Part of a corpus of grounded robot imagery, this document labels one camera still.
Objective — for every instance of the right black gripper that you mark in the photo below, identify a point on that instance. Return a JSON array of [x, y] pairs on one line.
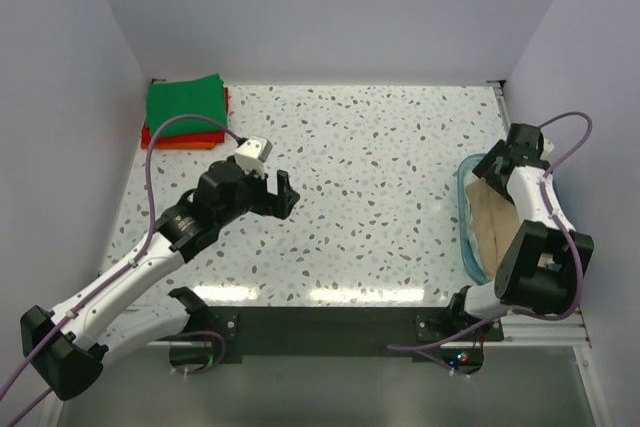
[[487, 163]]

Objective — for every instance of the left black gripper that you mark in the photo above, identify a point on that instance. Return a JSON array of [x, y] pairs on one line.
[[278, 205]]

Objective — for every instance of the beige t shirt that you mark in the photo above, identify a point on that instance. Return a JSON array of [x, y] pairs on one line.
[[494, 224]]

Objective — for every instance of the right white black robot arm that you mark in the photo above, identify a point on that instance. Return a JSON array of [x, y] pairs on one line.
[[542, 271]]

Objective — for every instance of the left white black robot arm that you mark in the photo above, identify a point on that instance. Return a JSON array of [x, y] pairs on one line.
[[62, 344]]

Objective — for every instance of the folded red t shirt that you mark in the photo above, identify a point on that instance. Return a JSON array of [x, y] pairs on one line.
[[218, 136]]

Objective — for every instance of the folded orange t shirt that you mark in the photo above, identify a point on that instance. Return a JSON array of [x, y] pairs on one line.
[[184, 145]]

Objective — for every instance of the folded green t shirt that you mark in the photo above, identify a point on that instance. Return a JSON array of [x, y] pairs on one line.
[[204, 96]]

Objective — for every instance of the clear blue plastic bin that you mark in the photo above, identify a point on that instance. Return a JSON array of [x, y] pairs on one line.
[[464, 177]]

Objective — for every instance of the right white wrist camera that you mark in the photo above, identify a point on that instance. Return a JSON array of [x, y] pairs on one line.
[[547, 149]]

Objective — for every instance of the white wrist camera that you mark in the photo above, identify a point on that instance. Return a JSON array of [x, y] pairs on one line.
[[547, 149], [252, 154]]

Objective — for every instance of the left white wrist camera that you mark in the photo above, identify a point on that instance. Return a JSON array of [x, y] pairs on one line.
[[252, 154]]

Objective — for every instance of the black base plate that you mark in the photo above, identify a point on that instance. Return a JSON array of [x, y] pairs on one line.
[[236, 332]]

